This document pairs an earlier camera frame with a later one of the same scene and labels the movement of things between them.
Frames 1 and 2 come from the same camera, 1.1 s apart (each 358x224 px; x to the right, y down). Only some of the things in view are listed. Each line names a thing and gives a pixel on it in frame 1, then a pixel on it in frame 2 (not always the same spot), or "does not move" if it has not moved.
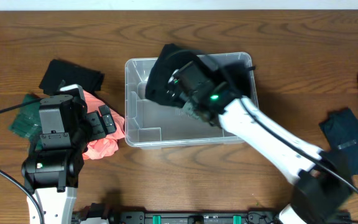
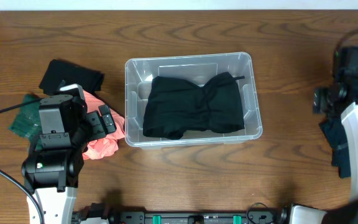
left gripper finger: (108, 120) does not move
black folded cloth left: (57, 70) does not move
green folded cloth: (28, 124) does not move
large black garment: (171, 57) -> (173, 107)
